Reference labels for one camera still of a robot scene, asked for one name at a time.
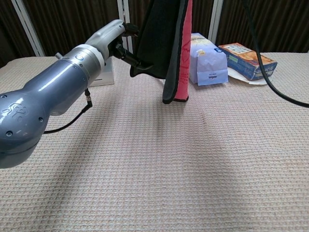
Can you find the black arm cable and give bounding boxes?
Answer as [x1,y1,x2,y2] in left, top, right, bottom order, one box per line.
[43,88,94,134]
[243,0,309,108]

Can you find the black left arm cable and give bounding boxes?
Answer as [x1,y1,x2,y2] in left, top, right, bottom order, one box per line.
[43,88,94,134]

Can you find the white paper plate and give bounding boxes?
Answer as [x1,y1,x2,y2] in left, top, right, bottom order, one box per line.
[226,67,273,86]

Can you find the beige woven tablecloth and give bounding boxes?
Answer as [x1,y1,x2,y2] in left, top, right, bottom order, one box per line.
[0,52,309,232]

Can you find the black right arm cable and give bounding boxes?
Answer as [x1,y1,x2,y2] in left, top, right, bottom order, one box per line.
[243,0,309,108]

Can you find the pink black-edged cloth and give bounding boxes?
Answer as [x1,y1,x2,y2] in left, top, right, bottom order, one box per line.
[129,0,194,104]

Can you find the white frame post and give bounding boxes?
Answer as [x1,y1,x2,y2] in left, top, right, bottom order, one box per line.
[11,0,46,58]
[116,0,134,53]
[208,0,224,44]

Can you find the lavender tissue pack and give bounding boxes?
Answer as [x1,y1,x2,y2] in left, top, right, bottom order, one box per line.
[188,32,229,87]

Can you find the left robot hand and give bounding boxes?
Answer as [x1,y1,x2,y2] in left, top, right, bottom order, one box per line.
[85,19,155,71]

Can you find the dark brown pleated curtain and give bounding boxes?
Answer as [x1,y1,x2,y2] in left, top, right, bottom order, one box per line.
[0,0,309,68]

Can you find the silver earbuds box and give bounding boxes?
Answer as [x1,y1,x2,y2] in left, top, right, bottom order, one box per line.
[88,57,115,87]

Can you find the orange and blue snack box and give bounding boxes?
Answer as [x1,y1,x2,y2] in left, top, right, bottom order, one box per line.
[218,43,278,81]

